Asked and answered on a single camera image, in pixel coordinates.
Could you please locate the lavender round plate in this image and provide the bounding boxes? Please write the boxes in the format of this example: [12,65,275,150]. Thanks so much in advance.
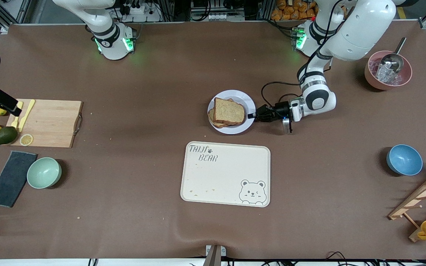
[207,90,256,135]

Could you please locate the brown bread slice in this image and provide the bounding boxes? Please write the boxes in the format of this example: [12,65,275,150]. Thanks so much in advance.
[208,98,236,129]
[213,98,246,125]

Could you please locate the yellow plastic fork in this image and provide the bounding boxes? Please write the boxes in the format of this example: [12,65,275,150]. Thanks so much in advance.
[11,102,24,129]

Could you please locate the yellow plastic knife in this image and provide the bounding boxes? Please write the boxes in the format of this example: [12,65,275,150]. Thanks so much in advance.
[18,99,36,133]

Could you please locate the dark green avocado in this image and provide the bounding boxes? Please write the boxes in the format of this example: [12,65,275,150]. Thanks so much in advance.
[0,126,18,146]

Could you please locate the wooden cutting board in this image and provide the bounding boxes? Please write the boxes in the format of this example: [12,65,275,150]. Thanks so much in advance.
[5,99,84,149]

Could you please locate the cream bear print tray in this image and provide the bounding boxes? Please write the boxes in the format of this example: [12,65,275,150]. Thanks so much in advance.
[180,141,271,208]

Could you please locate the dark grey cloth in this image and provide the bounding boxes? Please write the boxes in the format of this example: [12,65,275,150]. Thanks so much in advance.
[0,150,38,208]

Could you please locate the mint green bowl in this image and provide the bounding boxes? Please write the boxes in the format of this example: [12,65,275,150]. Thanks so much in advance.
[27,157,62,190]

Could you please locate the pink bowl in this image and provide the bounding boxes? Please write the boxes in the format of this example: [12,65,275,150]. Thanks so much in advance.
[364,51,413,91]

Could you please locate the orange snack bags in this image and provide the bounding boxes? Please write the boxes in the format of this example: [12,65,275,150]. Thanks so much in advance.
[271,0,319,21]

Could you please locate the clear ice cubes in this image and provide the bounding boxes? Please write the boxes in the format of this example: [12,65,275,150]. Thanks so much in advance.
[371,61,403,85]

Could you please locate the metal scoop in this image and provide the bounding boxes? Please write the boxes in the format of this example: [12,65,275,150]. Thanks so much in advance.
[379,37,407,74]

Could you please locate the blue bowl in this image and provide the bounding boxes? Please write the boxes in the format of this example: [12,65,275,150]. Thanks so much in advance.
[386,144,423,176]

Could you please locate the white power strip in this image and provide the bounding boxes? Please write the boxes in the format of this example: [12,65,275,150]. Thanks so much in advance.
[119,3,162,23]

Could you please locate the wooden drying rack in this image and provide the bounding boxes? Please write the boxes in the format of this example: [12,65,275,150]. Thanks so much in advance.
[388,170,426,243]

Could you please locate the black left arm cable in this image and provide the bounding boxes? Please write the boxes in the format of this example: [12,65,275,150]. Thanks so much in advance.
[261,4,346,111]

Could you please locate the grey metal bracket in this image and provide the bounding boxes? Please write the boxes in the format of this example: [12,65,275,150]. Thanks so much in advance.
[203,245,227,266]

